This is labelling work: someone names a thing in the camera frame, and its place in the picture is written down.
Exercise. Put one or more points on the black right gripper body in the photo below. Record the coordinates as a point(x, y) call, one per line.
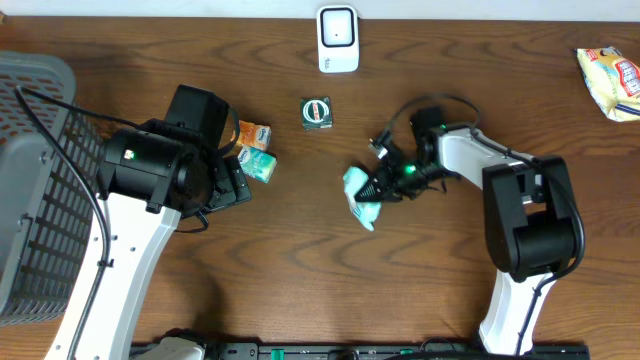
point(398, 180)

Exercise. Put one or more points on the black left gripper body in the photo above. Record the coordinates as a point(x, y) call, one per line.
point(228, 188)

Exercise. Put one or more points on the teal tissue pack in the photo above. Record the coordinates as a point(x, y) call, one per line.
point(256, 163)

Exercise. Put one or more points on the orange tissue pack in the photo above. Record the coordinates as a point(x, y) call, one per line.
point(253, 135)

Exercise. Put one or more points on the dark green round-logo box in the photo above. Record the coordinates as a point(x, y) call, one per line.
point(316, 113)

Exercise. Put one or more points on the large yellow snack bag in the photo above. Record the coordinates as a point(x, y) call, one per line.
point(612, 80)

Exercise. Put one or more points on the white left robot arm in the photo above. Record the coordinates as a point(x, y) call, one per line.
point(150, 177)

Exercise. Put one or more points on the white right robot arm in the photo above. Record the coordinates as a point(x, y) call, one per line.
point(534, 233)

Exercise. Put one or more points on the white barcode scanner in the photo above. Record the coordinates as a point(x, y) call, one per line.
point(337, 39)

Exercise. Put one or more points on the grey plastic shopping basket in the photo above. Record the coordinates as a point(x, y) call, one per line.
point(45, 215)

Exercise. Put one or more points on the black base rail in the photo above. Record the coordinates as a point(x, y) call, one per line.
point(180, 348)

